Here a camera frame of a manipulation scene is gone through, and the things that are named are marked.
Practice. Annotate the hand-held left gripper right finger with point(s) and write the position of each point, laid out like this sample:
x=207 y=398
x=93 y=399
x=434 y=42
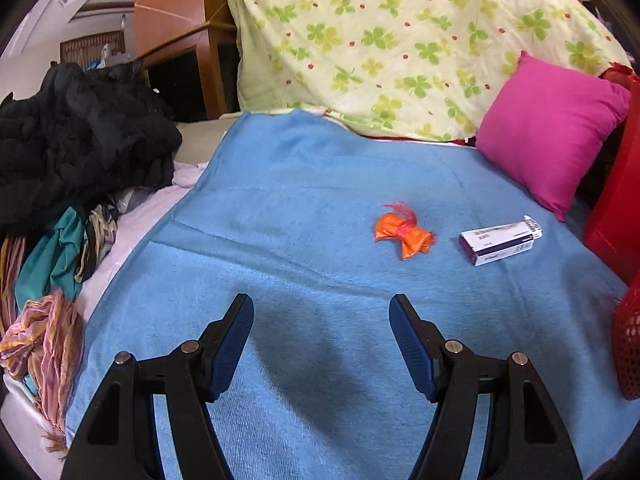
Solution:
x=412 y=350

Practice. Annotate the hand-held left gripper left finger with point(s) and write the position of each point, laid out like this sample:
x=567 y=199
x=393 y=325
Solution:
x=230 y=350

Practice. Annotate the orange plastic wrapper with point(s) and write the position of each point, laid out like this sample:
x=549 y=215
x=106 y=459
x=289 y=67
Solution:
x=400 y=232

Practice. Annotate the white purple medicine box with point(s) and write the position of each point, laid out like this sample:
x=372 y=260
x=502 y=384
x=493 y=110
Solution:
x=495 y=245

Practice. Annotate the blue blanket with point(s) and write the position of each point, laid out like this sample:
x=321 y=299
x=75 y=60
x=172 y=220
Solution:
x=300 y=210

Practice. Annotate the white bed sheet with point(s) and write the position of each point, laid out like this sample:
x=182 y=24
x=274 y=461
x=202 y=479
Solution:
x=150 y=210

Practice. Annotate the olive patterned cloth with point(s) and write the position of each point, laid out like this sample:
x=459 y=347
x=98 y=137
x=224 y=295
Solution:
x=95 y=240

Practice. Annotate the pink striped scarf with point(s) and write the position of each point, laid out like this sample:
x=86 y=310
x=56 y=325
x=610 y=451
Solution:
x=50 y=340

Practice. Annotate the teal cloth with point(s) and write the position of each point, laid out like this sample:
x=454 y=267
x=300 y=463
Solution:
x=55 y=255

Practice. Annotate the red mesh basket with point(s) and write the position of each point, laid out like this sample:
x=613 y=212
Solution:
x=629 y=340

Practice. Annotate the red plastic stool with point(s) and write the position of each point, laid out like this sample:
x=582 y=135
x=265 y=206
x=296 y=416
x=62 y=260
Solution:
x=615 y=210

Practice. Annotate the magenta pillow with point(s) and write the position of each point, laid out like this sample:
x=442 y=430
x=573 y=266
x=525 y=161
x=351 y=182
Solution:
x=545 y=130

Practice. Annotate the black clothes pile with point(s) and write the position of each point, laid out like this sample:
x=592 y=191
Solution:
x=75 y=135

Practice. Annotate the green clover print quilt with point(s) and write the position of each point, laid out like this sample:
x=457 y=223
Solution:
x=400 y=35

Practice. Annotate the wooden louvred door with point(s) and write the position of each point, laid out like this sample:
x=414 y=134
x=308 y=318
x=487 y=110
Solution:
x=92 y=47

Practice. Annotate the wooden wardrobe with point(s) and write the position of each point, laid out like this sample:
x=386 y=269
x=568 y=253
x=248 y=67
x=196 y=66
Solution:
x=170 y=0

